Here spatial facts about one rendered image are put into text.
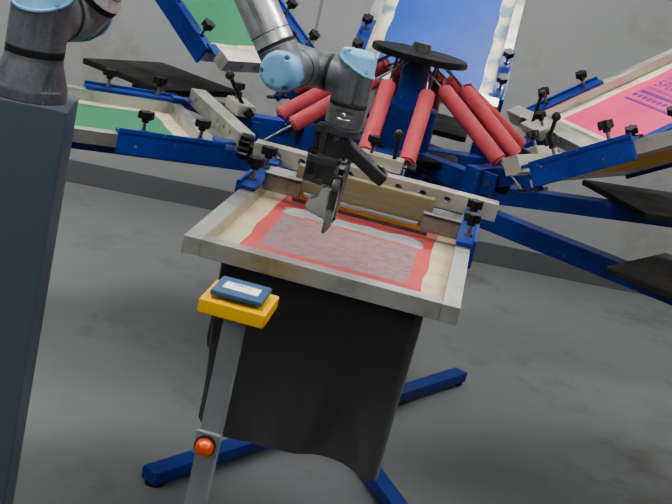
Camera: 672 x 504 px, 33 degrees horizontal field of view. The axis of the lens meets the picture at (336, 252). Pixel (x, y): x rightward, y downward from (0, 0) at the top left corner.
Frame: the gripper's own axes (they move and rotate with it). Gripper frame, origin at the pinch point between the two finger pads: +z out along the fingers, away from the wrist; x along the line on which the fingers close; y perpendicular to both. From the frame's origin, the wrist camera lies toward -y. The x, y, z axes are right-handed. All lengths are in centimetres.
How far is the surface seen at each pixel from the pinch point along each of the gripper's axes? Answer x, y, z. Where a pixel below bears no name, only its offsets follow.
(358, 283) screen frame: 2.0, -8.6, 9.8
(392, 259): -31.9, -12.9, 12.8
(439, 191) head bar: -80, -19, 5
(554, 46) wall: -408, -55, -17
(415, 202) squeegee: -57, -14, 4
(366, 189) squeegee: -58, -1, 4
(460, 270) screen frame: -25.2, -28.4, 9.2
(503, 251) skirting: -407, -59, 99
